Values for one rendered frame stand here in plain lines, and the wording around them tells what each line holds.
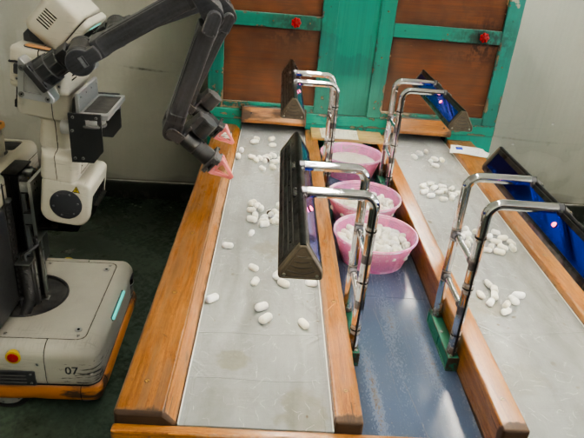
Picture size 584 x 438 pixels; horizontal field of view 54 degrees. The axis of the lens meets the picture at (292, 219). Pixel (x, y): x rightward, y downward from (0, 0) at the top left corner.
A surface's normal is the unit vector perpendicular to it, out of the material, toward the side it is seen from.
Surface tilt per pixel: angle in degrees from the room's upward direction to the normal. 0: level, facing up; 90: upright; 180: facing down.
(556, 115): 90
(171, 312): 0
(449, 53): 91
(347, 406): 0
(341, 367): 0
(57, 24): 90
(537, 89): 90
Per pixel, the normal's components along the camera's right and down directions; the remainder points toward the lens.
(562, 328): 0.08, -0.89
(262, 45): 0.01, 0.45
